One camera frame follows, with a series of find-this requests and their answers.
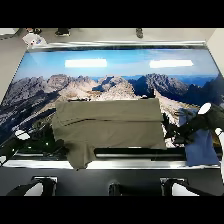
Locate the blue garment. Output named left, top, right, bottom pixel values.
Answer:
left=178, top=108, right=221, bottom=167

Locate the olive green T-shirt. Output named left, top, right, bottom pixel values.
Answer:
left=51, top=98, right=167, bottom=171

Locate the silver frame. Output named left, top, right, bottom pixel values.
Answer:
left=0, top=40, right=224, bottom=197

